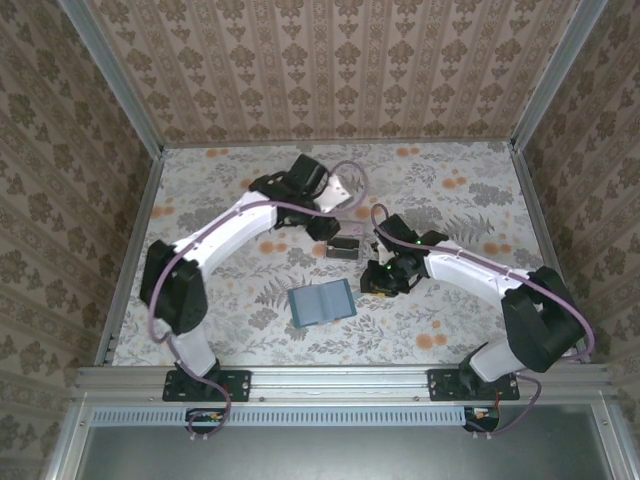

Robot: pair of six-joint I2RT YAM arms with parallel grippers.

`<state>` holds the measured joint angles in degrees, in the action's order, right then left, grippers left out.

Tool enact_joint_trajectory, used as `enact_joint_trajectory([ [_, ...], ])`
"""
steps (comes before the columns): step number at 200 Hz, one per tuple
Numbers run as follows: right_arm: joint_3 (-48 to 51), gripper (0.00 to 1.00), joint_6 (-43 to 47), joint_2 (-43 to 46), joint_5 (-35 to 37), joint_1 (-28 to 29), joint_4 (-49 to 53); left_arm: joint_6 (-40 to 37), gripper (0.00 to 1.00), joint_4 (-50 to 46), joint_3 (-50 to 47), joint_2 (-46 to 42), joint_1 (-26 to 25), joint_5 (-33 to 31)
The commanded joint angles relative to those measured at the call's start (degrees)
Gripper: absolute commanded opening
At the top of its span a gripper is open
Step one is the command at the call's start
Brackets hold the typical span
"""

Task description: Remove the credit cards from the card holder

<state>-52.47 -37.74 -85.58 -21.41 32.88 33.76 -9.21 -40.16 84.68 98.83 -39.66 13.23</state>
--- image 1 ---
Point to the dark credit card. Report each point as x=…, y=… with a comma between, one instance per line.
x=345, y=254
x=345, y=244

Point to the teal card holder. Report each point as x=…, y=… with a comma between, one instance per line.
x=320, y=305

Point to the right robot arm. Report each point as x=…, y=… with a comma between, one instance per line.
x=470, y=270

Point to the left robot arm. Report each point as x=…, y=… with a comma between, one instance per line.
x=235, y=225

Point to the floral table covering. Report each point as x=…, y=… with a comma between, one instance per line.
x=450, y=165

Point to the black connector board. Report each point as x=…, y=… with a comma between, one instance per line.
x=482, y=419
x=205, y=420

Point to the grey steel sheet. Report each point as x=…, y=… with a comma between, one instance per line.
x=350, y=452

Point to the wide aluminium frame rail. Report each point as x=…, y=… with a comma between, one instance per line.
x=340, y=382

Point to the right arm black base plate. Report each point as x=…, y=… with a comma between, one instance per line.
x=445, y=385

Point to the aluminium side rail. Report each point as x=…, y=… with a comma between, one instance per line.
x=132, y=250
x=545, y=225

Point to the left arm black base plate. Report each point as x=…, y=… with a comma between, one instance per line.
x=235, y=385

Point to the aluminium frame post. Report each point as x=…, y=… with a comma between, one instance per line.
x=110, y=70
x=565, y=70

